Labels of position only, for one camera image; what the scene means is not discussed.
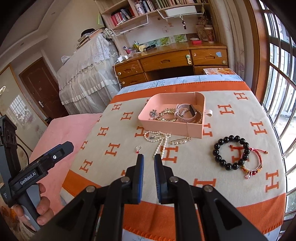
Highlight wooden bookshelf with books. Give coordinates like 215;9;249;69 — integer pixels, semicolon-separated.
95;1;210;30

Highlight pink bed sheet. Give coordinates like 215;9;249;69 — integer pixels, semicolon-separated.
30;113;102;214

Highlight magazine on chair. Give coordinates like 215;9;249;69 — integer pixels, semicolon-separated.
203;67;236;75

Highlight pink jewelry tray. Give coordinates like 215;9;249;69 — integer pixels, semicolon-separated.
138;92;213;138

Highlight gold chain bracelet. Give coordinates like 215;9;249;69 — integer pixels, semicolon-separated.
157;108;178;123

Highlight wooden desk with drawers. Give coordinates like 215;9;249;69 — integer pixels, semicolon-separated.
114;42;229;87

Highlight person's left hand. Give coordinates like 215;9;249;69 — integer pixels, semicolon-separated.
12;196;54;231

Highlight white power adapter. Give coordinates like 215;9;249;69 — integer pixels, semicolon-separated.
117;55;129;63

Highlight brown wooden door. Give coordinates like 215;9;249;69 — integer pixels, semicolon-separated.
19;57;69;119

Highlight window with metal grille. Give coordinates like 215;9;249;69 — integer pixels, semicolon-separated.
245;1;295;232

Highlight white wire hanging basket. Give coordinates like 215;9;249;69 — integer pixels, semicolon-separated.
157;4;205;22

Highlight light blue patterned bedsheet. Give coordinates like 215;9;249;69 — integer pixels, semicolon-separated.
118;74;243;95

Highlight silver ring red stone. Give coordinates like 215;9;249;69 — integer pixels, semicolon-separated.
135;146;142;154

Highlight black bead bracelet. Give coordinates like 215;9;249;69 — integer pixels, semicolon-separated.
212;134;251;171

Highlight silver charm earrings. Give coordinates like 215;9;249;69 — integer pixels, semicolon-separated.
149;109;158;120

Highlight orange beige H blanket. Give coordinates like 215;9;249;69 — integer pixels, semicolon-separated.
60;81;286;240

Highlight red string bracelet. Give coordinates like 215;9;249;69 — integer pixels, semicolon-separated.
229;144;269;179

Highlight gold pearl brooch pin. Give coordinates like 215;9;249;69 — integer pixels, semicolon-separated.
170;137;191;145

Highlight white pearl necklace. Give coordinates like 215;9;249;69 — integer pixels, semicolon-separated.
143;131;172;160

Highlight white lace covered piano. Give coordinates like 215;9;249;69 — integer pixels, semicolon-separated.
57;33;120;115

